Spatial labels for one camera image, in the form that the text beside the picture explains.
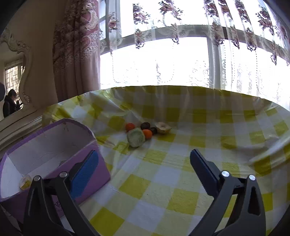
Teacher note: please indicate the yellow white checkered tablecloth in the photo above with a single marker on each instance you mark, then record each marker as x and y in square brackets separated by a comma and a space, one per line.
[153, 188]

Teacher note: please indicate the large orange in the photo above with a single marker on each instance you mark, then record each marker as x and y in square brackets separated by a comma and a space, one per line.
[147, 133]

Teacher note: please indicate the sheer floral lace curtain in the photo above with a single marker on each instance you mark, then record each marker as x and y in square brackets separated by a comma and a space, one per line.
[254, 17]

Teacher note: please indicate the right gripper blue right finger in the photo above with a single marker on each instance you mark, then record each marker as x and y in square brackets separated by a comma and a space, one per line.
[247, 216]

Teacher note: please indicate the white window frame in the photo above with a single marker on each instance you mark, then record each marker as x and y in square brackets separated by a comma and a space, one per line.
[193, 55]

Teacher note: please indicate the ornate white framed mirror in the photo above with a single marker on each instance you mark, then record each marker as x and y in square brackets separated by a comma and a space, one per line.
[16, 64]

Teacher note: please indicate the green cabbage half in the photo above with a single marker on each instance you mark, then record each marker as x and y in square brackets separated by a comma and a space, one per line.
[136, 137]

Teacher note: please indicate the yellow fruit half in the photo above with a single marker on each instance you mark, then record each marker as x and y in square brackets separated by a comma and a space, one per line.
[25, 182]

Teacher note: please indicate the purple cardboard box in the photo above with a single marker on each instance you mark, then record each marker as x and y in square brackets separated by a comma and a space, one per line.
[51, 150]

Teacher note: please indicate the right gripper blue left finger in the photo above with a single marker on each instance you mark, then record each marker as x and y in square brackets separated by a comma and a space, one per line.
[41, 217]

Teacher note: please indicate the pink floral curtain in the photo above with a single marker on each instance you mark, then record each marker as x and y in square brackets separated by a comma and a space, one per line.
[76, 50]

